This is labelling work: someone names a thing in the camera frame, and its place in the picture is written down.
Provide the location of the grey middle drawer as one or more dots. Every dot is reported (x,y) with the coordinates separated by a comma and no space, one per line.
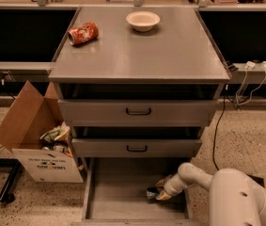
(136,147)

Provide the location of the black table leg frame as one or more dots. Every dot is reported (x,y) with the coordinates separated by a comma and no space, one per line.
(14,166)

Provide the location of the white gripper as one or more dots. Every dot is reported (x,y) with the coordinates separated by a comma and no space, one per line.
(172,185)

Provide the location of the cardboard box with trash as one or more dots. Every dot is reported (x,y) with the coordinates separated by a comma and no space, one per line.
(31,116)

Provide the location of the grey open bottom drawer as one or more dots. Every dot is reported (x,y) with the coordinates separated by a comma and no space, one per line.
(116,194)

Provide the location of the grey top drawer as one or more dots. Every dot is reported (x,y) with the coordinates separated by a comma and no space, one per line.
(137,113)

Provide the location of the crushed blue silver redbull can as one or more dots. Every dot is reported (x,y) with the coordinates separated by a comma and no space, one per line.
(152,192)

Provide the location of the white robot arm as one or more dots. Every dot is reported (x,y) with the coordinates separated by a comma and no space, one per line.
(235,199)

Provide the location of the crushed red soda can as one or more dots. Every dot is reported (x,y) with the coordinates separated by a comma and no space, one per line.
(83,33)

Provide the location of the white paper bowl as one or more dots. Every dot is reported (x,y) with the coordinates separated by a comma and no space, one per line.
(142,21)

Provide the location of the grey metal drawer cabinet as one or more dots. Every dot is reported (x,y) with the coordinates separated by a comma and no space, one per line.
(174,61)

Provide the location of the black power brick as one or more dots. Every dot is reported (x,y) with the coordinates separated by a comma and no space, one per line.
(257,179)

